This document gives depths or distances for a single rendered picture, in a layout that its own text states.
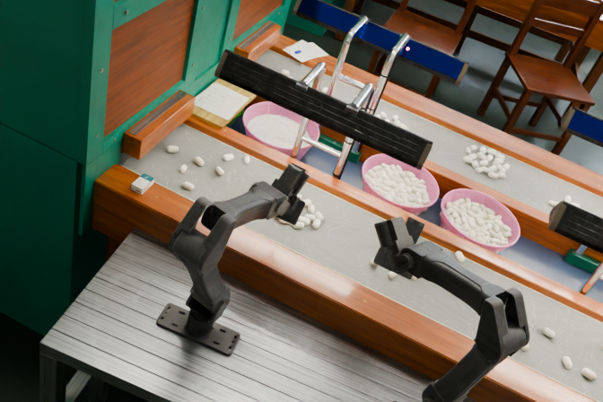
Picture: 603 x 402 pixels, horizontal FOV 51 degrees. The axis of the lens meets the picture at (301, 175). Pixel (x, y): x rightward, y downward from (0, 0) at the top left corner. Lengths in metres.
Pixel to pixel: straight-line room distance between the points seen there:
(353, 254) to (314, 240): 0.12
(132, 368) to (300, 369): 0.40
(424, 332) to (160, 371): 0.66
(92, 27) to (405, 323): 1.03
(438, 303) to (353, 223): 0.34
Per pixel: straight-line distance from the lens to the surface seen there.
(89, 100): 1.62
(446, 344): 1.70
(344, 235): 1.86
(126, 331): 1.60
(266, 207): 1.40
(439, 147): 2.41
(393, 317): 1.68
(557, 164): 2.62
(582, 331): 2.02
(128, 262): 1.74
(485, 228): 2.14
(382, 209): 1.97
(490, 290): 1.34
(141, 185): 1.78
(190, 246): 1.27
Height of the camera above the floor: 1.97
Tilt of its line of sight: 38 degrees down
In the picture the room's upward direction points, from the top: 19 degrees clockwise
